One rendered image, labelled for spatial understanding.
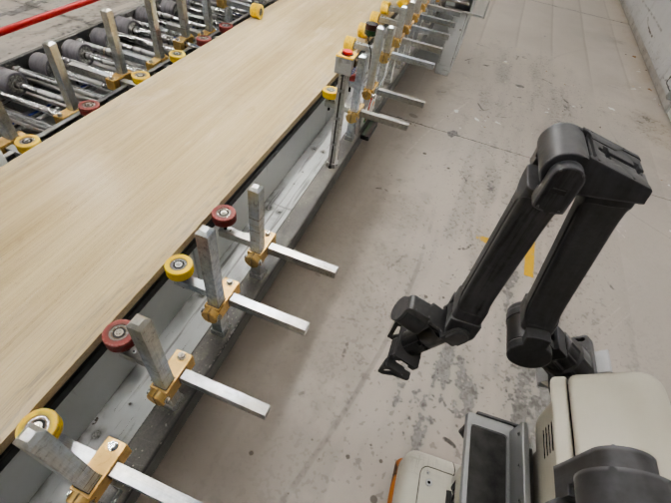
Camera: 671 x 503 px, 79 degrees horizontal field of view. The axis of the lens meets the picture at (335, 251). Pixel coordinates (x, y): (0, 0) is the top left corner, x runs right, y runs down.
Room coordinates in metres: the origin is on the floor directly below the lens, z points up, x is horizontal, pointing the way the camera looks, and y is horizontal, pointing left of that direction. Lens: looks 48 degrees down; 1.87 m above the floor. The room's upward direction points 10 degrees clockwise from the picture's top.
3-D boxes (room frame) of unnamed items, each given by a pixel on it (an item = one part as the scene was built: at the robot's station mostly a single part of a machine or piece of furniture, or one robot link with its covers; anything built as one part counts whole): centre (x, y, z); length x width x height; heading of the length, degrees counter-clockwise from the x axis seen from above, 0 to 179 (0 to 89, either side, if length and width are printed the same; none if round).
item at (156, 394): (0.42, 0.36, 0.81); 0.14 x 0.06 x 0.05; 167
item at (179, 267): (0.72, 0.44, 0.85); 0.08 x 0.08 x 0.11
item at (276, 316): (0.67, 0.25, 0.83); 0.43 x 0.03 x 0.04; 77
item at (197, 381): (0.43, 0.31, 0.80); 0.43 x 0.03 x 0.04; 77
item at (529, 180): (0.48, -0.27, 1.40); 0.11 x 0.06 x 0.43; 171
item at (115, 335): (0.47, 0.50, 0.85); 0.08 x 0.08 x 0.11
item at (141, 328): (0.40, 0.37, 0.88); 0.04 x 0.04 x 0.48; 77
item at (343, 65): (1.61, 0.09, 1.18); 0.07 x 0.07 x 0.08; 77
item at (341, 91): (1.61, 0.09, 0.93); 0.05 x 0.05 x 0.45; 77
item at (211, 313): (0.67, 0.31, 0.83); 0.14 x 0.06 x 0.05; 167
